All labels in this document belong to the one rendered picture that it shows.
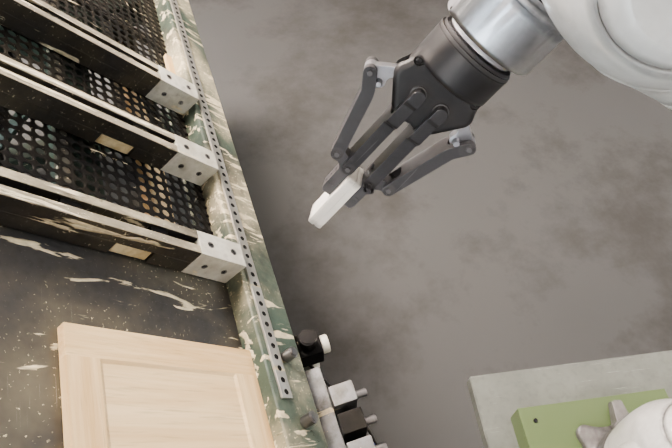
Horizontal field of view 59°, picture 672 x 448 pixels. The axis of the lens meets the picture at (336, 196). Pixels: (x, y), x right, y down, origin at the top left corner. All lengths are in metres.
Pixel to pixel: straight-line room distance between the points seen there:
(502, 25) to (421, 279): 1.97
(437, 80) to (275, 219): 2.07
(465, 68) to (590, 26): 0.21
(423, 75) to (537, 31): 0.10
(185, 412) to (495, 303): 1.54
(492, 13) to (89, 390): 0.79
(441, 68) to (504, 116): 2.54
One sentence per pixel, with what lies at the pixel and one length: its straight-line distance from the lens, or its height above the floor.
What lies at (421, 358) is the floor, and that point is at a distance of 2.25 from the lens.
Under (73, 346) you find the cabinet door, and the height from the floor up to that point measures 1.19.
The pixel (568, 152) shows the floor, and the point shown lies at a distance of 2.95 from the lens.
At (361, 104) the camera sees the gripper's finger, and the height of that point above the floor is 1.70.
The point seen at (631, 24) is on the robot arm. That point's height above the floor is 1.91.
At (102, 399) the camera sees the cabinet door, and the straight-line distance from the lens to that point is 1.01.
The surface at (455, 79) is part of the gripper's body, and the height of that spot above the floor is 1.74.
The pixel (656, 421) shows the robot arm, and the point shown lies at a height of 1.07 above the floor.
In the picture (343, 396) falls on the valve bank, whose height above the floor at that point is 0.76.
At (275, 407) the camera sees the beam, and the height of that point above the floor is 0.91.
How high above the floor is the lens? 2.06
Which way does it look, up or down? 53 degrees down
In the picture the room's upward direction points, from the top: straight up
